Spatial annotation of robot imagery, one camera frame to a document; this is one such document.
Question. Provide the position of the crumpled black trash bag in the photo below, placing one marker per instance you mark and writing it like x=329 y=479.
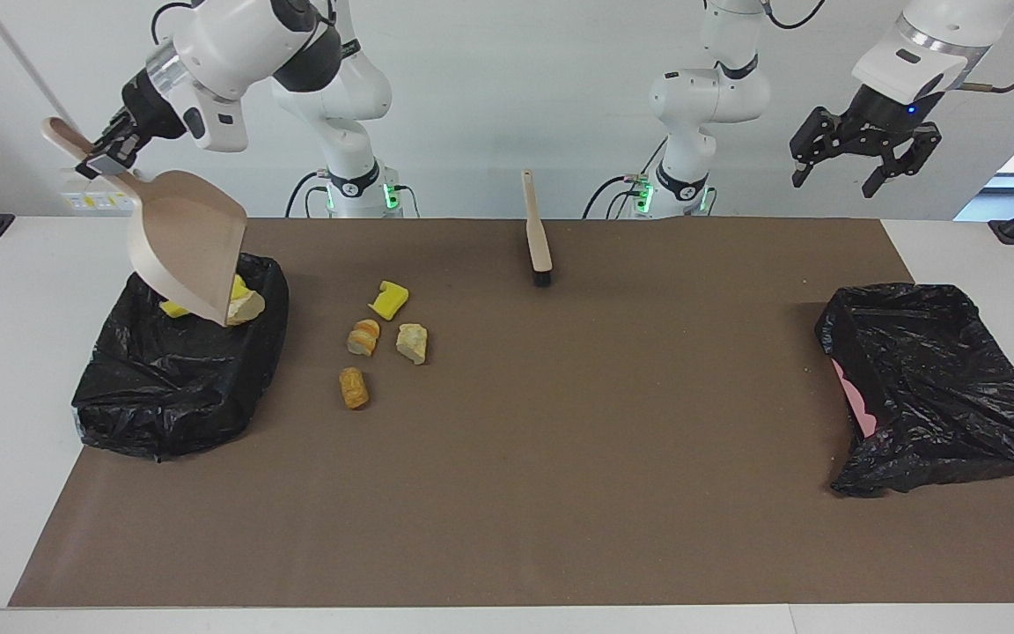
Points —
x=938 y=379

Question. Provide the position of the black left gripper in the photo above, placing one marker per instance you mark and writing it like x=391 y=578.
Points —
x=881 y=114

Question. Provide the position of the beige plastic dustpan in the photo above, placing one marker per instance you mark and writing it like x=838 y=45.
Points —
x=190 y=229

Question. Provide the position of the pink plastic bin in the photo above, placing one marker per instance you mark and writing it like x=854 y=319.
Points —
x=859 y=409

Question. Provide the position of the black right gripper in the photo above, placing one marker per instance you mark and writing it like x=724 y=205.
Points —
x=146 y=114

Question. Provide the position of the pale bread chunk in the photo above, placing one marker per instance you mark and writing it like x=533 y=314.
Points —
x=412 y=343

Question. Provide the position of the beige hand brush black bristles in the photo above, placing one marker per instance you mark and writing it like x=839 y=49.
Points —
x=540 y=246

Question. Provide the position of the sliced striped bread piece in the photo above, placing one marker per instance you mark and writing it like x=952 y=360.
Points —
x=363 y=338

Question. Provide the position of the bin lined with black bag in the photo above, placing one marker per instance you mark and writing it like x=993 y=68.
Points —
x=181 y=379

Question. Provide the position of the brown bread roll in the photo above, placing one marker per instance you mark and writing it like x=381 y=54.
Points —
x=353 y=388

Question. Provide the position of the brown table mat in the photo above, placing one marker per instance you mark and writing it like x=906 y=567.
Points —
x=507 y=546

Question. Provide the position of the croissant bread piece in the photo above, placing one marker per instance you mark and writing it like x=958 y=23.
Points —
x=247 y=310

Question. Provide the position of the yellow sponge piece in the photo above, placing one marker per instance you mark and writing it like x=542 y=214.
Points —
x=172 y=309
x=389 y=300
x=240 y=286

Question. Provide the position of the white wall power strip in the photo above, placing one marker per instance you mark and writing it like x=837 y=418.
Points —
x=89 y=201

